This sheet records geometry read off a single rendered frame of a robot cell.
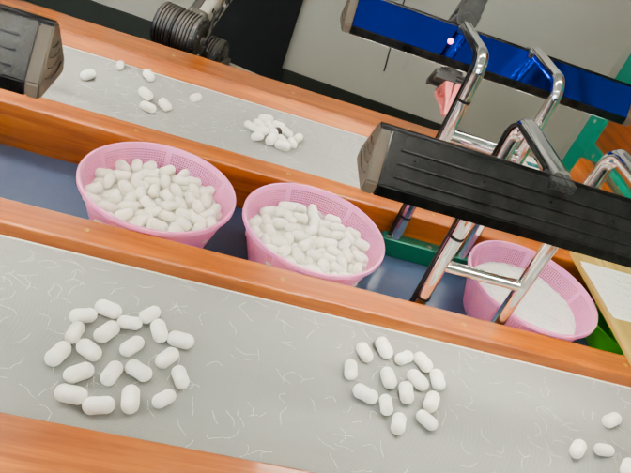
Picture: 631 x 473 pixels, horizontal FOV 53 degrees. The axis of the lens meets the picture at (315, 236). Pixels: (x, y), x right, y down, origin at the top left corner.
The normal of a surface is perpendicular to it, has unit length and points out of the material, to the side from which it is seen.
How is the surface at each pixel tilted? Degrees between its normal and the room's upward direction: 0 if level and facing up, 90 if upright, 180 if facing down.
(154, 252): 0
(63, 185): 0
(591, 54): 90
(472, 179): 58
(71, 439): 0
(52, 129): 90
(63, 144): 90
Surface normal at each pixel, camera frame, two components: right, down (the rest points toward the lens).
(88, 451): 0.32, -0.77
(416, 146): 0.18, 0.09
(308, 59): -0.08, 0.56
